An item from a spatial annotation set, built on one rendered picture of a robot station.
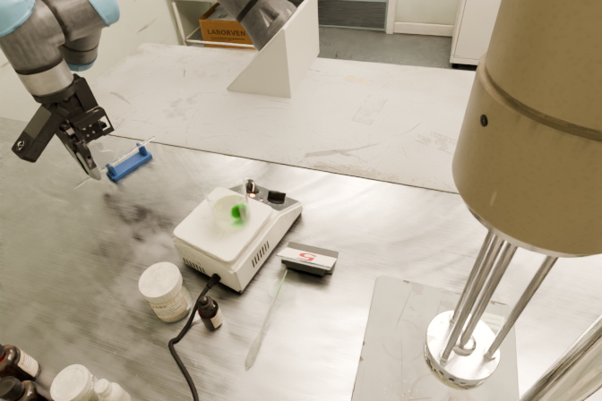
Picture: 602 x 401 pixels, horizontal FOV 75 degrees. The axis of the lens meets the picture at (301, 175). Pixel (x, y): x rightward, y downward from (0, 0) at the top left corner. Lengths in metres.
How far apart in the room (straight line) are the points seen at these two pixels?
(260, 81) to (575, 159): 0.93
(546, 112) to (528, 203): 0.05
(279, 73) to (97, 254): 0.58
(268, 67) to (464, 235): 0.61
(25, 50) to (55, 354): 0.46
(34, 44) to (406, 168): 0.69
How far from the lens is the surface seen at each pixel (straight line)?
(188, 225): 0.65
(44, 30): 0.76
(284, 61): 1.00
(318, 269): 0.64
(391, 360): 0.59
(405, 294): 0.64
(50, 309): 0.78
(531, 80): 0.18
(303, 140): 0.90
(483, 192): 0.22
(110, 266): 0.77
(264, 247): 0.65
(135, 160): 0.95
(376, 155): 0.86
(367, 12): 3.59
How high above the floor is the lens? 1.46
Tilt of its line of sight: 44 degrees down
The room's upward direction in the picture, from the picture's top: 5 degrees counter-clockwise
